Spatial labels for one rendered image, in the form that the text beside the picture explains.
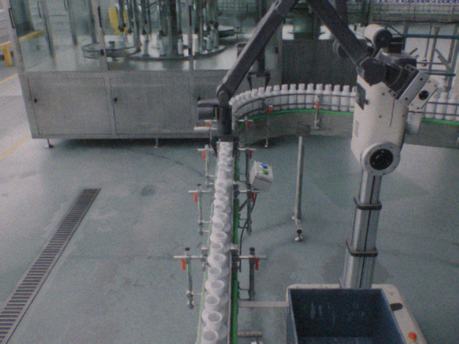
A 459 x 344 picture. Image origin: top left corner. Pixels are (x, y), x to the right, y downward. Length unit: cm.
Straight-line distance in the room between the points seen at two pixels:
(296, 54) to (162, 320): 480
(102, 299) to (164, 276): 43
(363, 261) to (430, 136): 122
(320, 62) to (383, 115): 500
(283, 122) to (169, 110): 208
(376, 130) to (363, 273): 75
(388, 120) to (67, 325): 213
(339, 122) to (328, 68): 374
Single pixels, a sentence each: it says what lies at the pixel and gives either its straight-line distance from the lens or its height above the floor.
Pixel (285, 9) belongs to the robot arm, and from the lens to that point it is 153.
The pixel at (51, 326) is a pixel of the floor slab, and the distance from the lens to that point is 297.
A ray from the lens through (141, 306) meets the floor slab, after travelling 294.
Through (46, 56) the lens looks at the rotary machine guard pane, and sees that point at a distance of 519.
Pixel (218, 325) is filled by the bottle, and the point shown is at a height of 115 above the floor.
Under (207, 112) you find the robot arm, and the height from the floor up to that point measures 144.
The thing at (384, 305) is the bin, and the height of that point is 92.
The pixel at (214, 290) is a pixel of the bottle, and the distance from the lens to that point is 120.
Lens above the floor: 193
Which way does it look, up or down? 25 degrees down
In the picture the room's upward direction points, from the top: 1 degrees counter-clockwise
